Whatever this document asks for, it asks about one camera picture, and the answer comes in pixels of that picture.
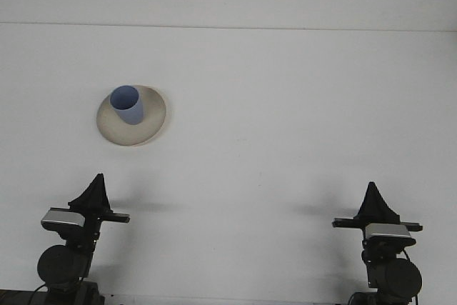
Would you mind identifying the pale blue cup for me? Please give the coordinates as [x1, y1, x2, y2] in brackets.
[109, 84, 144, 126]

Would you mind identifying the pale round plate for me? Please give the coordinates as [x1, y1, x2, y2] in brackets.
[96, 84, 171, 147]

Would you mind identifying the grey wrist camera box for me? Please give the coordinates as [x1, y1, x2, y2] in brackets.
[363, 222, 412, 240]
[40, 209, 87, 230]

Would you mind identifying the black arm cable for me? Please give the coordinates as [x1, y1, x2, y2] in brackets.
[30, 283, 49, 305]

